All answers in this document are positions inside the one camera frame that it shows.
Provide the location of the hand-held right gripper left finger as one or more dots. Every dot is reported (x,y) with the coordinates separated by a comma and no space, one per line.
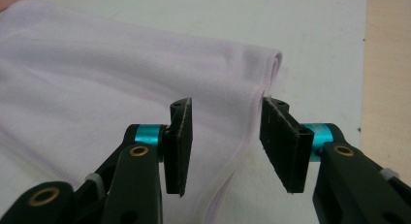
(135,185)

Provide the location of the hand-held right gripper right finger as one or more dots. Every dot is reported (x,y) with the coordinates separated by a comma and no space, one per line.
(349,185)

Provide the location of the lilac printed towel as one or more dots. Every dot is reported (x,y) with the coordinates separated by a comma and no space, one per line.
(113,88)

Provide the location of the white grid mat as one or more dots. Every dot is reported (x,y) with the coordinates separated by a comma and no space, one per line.
(323,56)

